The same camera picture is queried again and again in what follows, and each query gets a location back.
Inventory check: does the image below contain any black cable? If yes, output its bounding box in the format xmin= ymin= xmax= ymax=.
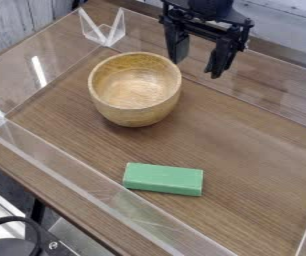
xmin=0 ymin=215 xmax=44 ymax=256

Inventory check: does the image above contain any green rectangular block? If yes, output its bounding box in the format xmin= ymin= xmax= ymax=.
xmin=123 ymin=163 xmax=205 ymax=196

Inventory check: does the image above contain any metal base bracket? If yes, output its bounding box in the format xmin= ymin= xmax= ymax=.
xmin=39 ymin=227 xmax=80 ymax=256

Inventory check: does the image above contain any brown wooden bowl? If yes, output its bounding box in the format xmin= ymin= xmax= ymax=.
xmin=88 ymin=52 xmax=182 ymax=127

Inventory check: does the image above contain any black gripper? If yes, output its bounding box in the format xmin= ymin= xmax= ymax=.
xmin=161 ymin=0 xmax=254 ymax=79

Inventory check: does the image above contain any black table leg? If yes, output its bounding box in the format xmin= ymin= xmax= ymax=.
xmin=31 ymin=199 xmax=47 ymax=224

